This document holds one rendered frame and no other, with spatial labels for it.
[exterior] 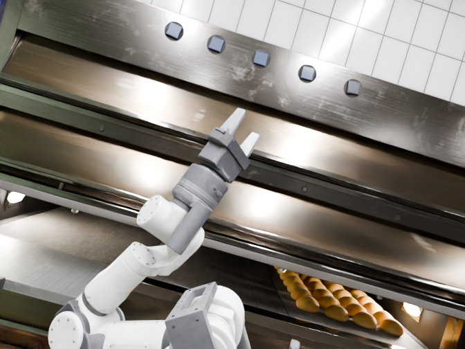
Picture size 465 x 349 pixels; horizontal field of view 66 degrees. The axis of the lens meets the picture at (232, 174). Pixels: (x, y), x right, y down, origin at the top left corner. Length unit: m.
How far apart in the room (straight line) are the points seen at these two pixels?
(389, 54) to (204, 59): 0.65
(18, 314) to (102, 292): 0.78
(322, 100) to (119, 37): 0.73
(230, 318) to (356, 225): 1.03
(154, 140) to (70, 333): 0.72
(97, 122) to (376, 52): 1.00
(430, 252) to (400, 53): 0.72
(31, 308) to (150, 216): 0.90
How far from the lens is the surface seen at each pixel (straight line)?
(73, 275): 1.28
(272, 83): 1.29
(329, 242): 1.32
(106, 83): 1.32
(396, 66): 1.44
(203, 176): 0.66
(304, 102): 1.30
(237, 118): 0.70
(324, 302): 1.68
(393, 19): 1.48
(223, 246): 1.13
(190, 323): 0.34
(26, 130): 1.41
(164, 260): 0.71
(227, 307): 0.41
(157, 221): 0.64
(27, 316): 1.48
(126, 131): 1.28
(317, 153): 1.29
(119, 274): 0.71
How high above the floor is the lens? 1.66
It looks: 1 degrees down
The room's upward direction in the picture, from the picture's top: 17 degrees clockwise
